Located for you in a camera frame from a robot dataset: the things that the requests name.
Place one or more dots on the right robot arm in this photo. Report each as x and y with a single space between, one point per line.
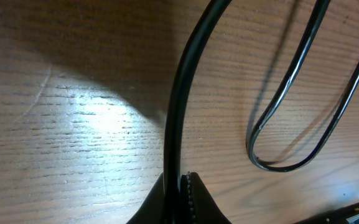
344 215

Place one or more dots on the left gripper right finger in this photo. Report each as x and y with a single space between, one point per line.
198 206

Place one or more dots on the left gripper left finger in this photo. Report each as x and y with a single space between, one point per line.
152 209

